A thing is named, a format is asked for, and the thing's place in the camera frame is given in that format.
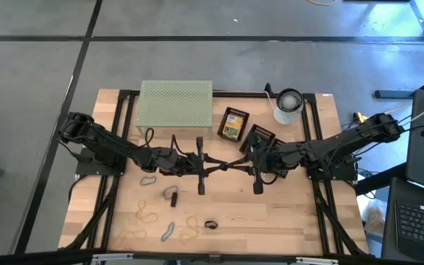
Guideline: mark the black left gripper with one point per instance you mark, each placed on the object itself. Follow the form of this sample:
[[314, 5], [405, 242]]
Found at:
[[191, 165]]

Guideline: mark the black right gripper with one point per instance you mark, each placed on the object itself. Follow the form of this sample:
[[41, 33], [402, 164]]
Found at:
[[267, 163]]

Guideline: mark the yellow green crayon box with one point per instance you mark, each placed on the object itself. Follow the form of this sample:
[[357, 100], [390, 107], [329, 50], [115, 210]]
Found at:
[[233, 127]]

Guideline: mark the black mesh plastic basket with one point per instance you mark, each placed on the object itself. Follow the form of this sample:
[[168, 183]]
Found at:
[[279, 143], [265, 132], [239, 111]]

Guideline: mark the black pouch object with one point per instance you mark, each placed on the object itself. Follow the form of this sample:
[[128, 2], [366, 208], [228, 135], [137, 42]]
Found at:
[[174, 200]]

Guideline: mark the wide black rubber band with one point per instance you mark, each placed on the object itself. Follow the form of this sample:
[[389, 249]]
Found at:
[[206, 224]]

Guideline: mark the yellow rubber band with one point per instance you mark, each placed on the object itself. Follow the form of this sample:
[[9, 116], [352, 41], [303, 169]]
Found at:
[[191, 223], [141, 212], [138, 231]]

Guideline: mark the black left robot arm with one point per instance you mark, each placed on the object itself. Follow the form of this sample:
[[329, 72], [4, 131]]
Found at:
[[105, 140]]

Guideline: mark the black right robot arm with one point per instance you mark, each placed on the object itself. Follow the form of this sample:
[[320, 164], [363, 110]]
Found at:
[[344, 143]]

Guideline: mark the green perforated metal shelf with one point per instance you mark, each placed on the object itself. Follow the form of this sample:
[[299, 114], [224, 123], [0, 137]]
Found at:
[[175, 103]]

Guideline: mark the white cylindrical device black rim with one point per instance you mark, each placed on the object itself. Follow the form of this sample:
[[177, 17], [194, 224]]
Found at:
[[289, 103]]

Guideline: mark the black power plug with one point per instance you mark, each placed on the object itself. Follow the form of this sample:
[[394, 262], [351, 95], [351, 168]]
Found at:
[[268, 87]]

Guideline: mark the clear plastic bag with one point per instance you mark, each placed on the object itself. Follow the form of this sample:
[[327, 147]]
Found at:
[[374, 217]]

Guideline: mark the black floor bar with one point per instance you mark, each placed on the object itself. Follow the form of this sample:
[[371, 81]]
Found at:
[[392, 94]]

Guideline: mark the black laptop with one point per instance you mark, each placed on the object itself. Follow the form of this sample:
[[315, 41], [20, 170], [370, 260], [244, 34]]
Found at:
[[418, 224]]

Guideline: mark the black table frame rails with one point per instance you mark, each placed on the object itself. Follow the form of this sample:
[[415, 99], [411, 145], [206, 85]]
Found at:
[[237, 94]]

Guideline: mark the black camera crossbar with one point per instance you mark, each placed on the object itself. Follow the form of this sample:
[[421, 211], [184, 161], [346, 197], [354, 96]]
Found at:
[[168, 254]]

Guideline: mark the grey metal bracket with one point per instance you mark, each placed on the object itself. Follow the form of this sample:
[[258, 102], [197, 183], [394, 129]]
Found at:
[[317, 260], [112, 257]]

